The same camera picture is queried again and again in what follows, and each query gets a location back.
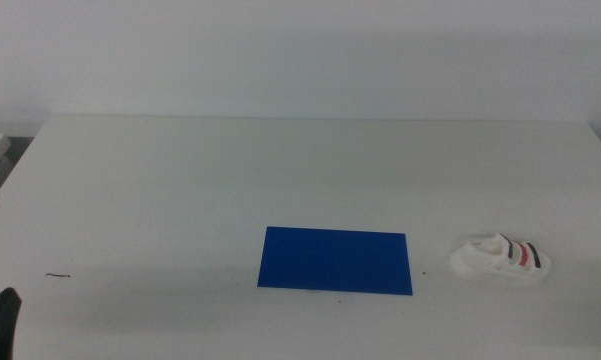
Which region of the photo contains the blue rectangular mat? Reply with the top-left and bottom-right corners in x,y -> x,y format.
257,226 -> 414,296

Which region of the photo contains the white sandal with coloured straps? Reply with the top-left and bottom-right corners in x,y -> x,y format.
449,232 -> 552,287

